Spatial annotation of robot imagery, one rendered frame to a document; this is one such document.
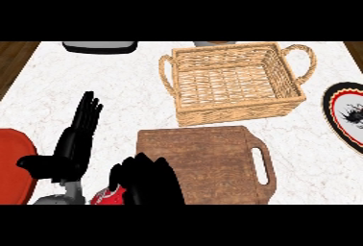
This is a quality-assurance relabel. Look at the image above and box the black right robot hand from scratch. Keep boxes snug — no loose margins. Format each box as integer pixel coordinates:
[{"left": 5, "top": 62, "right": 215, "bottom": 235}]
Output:
[{"left": 107, "top": 152, "right": 187, "bottom": 206}]

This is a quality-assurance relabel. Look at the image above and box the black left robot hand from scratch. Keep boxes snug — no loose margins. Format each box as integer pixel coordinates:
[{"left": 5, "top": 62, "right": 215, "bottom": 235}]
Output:
[{"left": 16, "top": 90, "right": 104, "bottom": 184}]

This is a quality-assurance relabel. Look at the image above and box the brown wooden cutting board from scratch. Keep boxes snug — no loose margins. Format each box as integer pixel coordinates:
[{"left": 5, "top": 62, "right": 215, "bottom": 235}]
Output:
[{"left": 134, "top": 125, "right": 277, "bottom": 206}]

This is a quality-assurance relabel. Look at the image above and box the tan wicker basket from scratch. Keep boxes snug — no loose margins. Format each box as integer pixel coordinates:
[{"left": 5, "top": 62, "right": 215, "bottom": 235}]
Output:
[{"left": 157, "top": 41, "right": 317, "bottom": 128}]

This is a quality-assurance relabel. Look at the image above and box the red round plate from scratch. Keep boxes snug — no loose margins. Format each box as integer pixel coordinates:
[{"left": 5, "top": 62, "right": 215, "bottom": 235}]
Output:
[{"left": 0, "top": 128, "right": 39, "bottom": 206}]

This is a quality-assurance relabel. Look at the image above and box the dark grey appliance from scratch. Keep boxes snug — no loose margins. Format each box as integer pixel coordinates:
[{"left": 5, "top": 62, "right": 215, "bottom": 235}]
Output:
[{"left": 60, "top": 41, "right": 138, "bottom": 55}]

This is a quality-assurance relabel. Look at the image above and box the small grey object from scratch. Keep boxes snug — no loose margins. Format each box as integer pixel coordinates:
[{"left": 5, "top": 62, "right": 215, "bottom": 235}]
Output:
[{"left": 191, "top": 41, "right": 237, "bottom": 48}]

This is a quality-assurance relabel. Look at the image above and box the black red white patterned plate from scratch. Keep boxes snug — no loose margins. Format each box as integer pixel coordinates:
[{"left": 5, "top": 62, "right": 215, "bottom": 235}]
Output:
[{"left": 321, "top": 81, "right": 363, "bottom": 156}]

